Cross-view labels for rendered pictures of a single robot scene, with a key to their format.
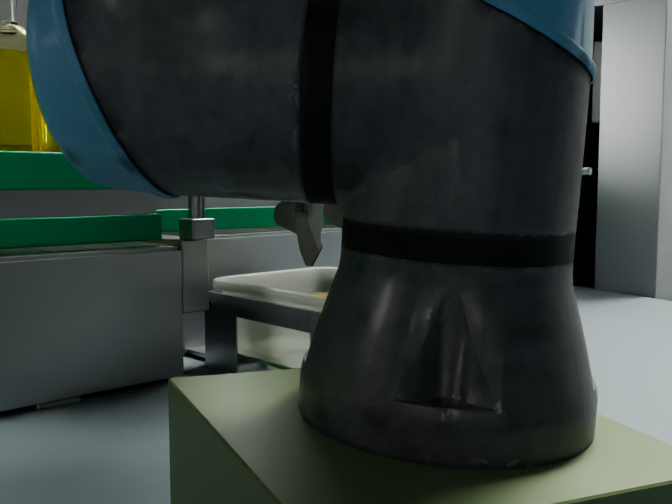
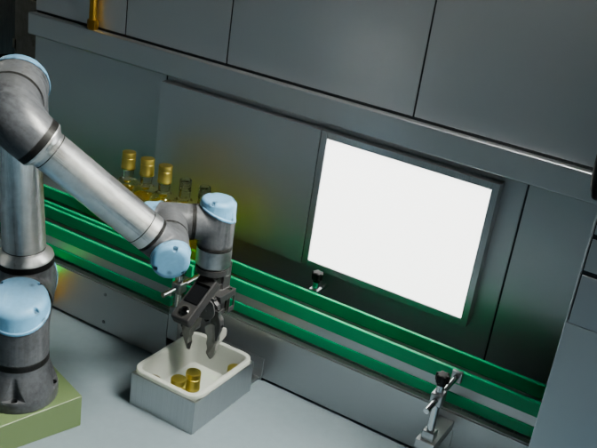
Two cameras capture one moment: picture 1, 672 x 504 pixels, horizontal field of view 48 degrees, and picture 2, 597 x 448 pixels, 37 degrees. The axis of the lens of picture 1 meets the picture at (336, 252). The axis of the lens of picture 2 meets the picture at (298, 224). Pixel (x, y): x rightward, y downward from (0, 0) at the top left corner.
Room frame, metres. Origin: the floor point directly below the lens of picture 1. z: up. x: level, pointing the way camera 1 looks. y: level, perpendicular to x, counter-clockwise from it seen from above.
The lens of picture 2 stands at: (0.38, -1.62, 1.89)
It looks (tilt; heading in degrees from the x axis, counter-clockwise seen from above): 23 degrees down; 71
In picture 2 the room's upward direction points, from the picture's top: 9 degrees clockwise
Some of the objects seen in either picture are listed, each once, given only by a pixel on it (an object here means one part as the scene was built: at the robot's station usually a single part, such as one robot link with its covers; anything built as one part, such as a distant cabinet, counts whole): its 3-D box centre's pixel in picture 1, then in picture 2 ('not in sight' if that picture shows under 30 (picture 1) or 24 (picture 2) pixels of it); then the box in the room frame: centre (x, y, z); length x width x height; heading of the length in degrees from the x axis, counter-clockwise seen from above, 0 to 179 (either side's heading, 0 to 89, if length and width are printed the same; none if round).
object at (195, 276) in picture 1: (172, 271); (186, 320); (0.76, 0.16, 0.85); 0.09 x 0.04 x 0.07; 43
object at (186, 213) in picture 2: not in sight; (168, 223); (0.67, 0.01, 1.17); 0.11 x 0.11 x 0.08; 84
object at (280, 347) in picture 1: (318, 328); (200, 376); (0.78, 0.02, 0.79); 0.27 x 0.17 x 0.08; 43
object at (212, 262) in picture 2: not in sight; (212, 255); (0.77, 0.02, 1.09); 0.08 x 0.08 x 0.05
